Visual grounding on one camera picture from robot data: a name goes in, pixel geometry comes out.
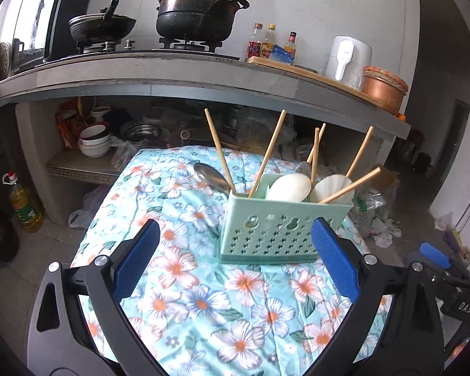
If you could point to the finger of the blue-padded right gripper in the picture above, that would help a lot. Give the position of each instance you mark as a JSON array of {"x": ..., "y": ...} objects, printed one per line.
[{"x": 432, "y": 253}]

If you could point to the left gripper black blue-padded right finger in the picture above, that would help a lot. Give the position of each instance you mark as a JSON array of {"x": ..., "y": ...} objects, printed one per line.
[{"x": 411, "y": 342}]

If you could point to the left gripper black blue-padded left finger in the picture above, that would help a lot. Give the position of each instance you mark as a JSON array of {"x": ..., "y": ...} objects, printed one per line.
[{"x": 60, "y": 342}]

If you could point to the wooden chopstick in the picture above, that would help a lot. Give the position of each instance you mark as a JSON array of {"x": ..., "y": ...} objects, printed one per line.
[
  {"x": 360, "y": 152},
  {"x": 268, "y": 152},
  {"x": 345, "y": 190},
  {"x": 316, "y": 144},
  {"x": 314, "y": 160},
  {"x": 219, "y": 150}
]

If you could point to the metal spoon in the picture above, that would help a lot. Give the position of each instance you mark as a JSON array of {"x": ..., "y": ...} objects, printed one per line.
[{"x": 212, "y": 178}]

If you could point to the concrete kitchen counter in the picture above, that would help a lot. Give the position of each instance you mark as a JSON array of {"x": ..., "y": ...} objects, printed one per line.
[{"x": 205, "y": 78}]

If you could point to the white shell-shaped spoon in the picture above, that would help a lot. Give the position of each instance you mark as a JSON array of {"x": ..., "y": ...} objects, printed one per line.
[{"x": 330, "y": 185}]

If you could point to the yellow cooking oil bottle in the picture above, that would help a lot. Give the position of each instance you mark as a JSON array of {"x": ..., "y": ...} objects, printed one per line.
[{"x": 28, "y": 214}]

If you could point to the floral blue cloth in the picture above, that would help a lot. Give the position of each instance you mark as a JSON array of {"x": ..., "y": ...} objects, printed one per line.
[{"x": 194, "y": 314}]

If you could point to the copper bowl with woven lid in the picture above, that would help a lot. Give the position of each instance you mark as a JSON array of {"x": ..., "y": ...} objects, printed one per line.
[{"x": 385, "y": 88}]

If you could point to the wooden cutting board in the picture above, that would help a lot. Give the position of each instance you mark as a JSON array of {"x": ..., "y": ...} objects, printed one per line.
[{"x": 296, "y": 71}]

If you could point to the mint green utensil basket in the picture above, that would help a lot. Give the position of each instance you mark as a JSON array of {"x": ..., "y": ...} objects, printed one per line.
[{"x": 257, "y": 231}]

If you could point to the stack of white bowls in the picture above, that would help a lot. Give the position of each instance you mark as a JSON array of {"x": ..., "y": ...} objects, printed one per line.
[{"x": 94, "y": 140}]

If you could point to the stainless steel bowls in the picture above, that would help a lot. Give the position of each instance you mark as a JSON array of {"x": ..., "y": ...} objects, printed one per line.
[{"x": 140, "y": 132}]

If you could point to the white electric kettle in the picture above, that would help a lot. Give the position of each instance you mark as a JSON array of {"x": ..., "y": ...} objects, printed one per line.
[{"x": 346, "y": 61}]

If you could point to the red cap sauce bottle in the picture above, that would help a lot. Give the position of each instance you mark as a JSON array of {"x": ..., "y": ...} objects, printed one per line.
[{"x": 290, "y": 47}]

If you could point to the blue white plastic bag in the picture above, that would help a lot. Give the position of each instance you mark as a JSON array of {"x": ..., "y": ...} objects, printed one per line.
[{"x": 279, "y": 54}]

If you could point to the yellow cap sauce bottle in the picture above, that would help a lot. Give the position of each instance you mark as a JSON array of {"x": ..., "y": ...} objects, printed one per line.
[{"x": 268, "y": 43}]

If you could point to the black wok with lid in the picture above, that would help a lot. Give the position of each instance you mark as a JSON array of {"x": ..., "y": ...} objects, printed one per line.
[{"x": 106, "y": 26}]

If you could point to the black gas stove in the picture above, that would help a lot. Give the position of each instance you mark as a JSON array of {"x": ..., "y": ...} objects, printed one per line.
[{"x": 166, "y": 46}]

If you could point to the large black steamer pot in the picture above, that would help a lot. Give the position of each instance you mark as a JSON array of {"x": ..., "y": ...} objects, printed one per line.
[{"x": 207, "y": 21}]

